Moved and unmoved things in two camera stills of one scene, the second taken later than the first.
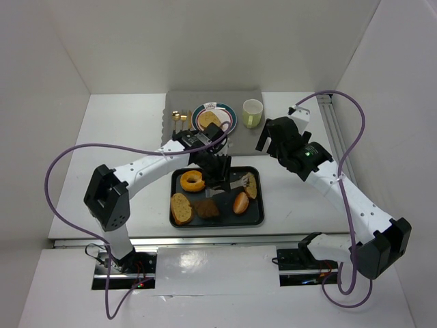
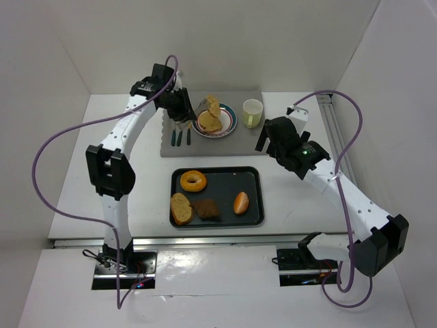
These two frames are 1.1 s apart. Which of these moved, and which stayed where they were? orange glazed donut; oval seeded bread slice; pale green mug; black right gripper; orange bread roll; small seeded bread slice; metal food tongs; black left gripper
Moved: metal food tongs; black left gripper; small seeded bread slice
Stayed: orange glazed donut; oval seeded bread slice; pale green mug; orange bread roll; black right gripper
